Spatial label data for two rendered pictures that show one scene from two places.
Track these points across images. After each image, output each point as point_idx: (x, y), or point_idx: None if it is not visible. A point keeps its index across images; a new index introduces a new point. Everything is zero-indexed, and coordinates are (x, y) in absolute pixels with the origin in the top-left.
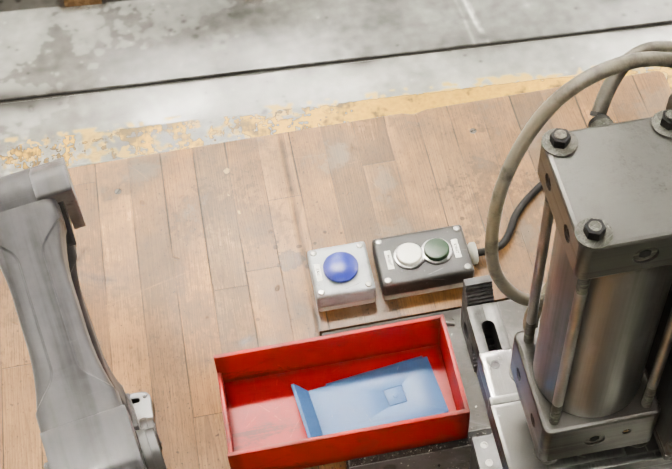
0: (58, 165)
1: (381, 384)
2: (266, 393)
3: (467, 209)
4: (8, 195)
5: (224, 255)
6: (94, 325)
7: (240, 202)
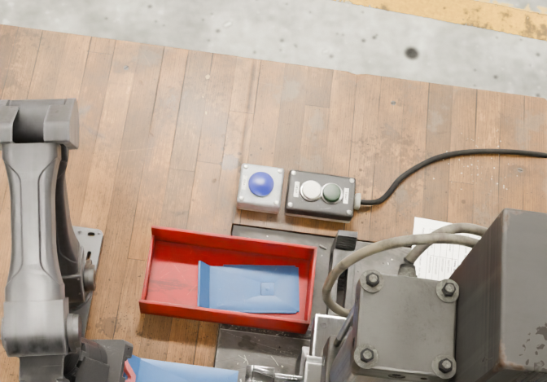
0: (65, 120)
1: (260, 277)
2: (181, 257)
3: (366, 164)
4: (29, 119)
5: (185, 143)
6: (80, 167)
7: (209, 105)
